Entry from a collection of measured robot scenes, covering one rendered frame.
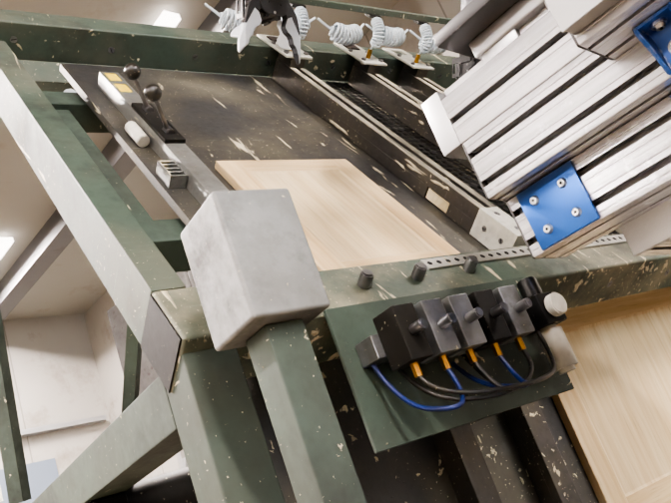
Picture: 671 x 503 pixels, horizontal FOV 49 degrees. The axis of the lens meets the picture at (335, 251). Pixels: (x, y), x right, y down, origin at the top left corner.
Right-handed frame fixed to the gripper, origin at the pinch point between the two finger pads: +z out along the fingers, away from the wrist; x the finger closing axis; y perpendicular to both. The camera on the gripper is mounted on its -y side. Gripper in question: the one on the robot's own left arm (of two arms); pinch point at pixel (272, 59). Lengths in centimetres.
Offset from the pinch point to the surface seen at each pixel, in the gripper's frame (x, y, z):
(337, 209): -20.2, 2.4, 29.3
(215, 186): 6.3, 11.1, 24.9
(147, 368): -209, 416, 139
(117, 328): -204, 455, 110
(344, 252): -9.5, -10.5, 38.7
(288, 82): -55, 60, -12
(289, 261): 32, -42, 39
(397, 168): -52, 12, 18
